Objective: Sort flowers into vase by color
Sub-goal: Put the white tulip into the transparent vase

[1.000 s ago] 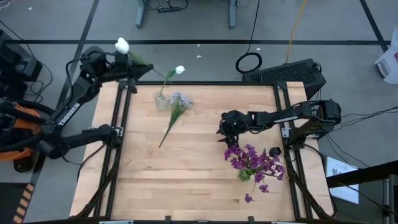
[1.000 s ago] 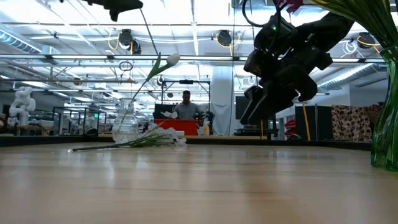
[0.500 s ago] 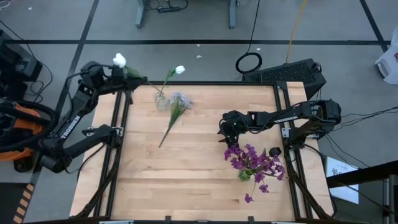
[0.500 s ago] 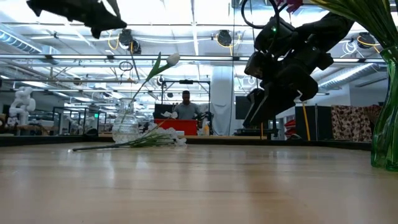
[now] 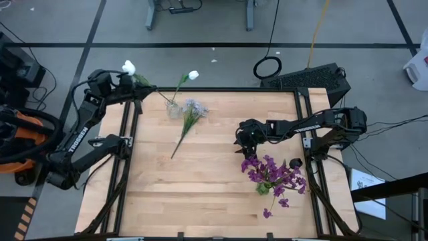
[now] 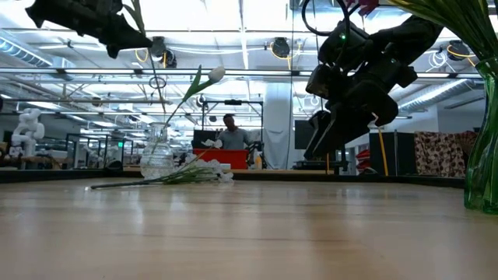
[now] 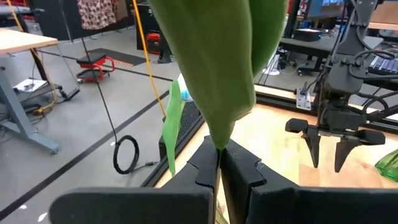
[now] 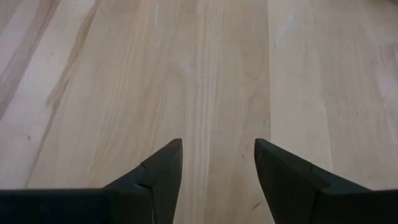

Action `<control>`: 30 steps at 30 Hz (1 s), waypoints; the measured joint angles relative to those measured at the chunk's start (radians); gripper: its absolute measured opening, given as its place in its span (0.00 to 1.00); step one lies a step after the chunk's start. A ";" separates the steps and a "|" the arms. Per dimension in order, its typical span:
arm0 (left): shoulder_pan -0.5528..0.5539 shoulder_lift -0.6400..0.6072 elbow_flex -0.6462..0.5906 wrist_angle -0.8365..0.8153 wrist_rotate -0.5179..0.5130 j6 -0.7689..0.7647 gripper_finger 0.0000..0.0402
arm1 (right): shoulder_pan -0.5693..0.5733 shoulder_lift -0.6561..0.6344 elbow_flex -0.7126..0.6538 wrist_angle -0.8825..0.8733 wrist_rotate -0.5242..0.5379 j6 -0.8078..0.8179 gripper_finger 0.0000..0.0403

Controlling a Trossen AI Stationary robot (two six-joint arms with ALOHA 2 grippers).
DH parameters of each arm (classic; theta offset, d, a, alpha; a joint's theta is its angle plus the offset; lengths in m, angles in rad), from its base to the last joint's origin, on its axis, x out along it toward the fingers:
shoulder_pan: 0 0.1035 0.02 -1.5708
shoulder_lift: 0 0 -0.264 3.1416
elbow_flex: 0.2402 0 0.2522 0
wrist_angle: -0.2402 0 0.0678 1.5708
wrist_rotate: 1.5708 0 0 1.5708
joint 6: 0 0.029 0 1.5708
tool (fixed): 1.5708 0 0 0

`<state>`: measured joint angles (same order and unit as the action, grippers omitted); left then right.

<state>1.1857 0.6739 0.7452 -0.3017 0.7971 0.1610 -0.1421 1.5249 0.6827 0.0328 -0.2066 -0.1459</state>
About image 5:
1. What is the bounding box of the grey metal post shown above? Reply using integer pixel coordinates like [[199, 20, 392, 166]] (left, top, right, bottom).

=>
[[411, 187, 428, 241]]

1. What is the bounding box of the white printed paper sheet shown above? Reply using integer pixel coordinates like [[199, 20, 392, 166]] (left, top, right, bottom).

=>
[[350, 168, 387, 221]]

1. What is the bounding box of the black power strip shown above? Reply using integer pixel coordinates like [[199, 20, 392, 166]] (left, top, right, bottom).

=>
[[169, 6, 195, 15]]

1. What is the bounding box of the white artificial tulip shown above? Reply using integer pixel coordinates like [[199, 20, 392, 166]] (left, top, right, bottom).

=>
[[121, 60, 174, 104], [171, 70, 201, 104]]

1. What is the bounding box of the dark artificial tulip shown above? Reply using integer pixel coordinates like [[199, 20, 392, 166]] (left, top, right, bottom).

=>
[[280, 157, 304, 178]]

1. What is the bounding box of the black equipment case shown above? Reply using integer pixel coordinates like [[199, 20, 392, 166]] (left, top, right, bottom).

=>
[[0, 31, 47, 108]]

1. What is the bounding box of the black metal beam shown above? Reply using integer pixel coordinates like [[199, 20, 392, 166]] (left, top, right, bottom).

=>
[[350, 172, 428, 204]]

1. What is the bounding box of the black hanging cable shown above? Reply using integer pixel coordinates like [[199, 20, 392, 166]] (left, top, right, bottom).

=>
[[252, 0, 283, 80]]

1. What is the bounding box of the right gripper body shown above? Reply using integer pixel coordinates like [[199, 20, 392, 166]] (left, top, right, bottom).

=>
[[235, 118, 269, 150]]

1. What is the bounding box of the purple artificial flower bunch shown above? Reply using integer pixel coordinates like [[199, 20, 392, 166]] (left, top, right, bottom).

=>
[[240, 154, 280, 184], [262, 167, 308, 219]]

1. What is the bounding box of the clear glass vase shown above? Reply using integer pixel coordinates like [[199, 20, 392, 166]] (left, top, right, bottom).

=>
[[166, 99, 183, 120]]

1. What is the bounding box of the black aluminium table frame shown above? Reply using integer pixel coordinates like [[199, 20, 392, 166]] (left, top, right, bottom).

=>
[[75, 76, 364, 239]]

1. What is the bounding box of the grey desk leg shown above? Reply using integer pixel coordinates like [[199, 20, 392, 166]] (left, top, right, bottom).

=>
[[144, 0, 161, 31], [245, 0, 257, 33]]

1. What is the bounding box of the black computer tower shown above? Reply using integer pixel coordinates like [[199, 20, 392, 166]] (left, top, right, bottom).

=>
[[259, 62, 352, 108]]

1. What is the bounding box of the yellow hanging cable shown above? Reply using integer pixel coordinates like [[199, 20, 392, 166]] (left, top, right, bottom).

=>
[[306, 0, 332, 70]]

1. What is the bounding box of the pale lilac flower bunch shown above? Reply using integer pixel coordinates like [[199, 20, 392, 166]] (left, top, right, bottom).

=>
[[170, 98, 210, 160]]

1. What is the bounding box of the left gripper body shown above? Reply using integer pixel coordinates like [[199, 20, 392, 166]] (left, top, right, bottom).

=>
[[112, 72, 148, 116]]

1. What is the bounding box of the white plastic object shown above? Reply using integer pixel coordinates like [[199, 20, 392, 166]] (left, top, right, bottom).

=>
[[403, 28, 428, 92]]

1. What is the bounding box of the black mat with orange stripes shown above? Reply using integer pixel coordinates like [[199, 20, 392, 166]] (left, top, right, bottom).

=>
[[0, 196, 39, 241]]

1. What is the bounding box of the orange black vacuum cleaner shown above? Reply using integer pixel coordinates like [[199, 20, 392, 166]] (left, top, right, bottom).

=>
[[0, 104, 68, 187]]

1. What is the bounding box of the green glass vase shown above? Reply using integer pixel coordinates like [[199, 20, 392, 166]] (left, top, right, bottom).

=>
[[255, 182, 272, 196]]

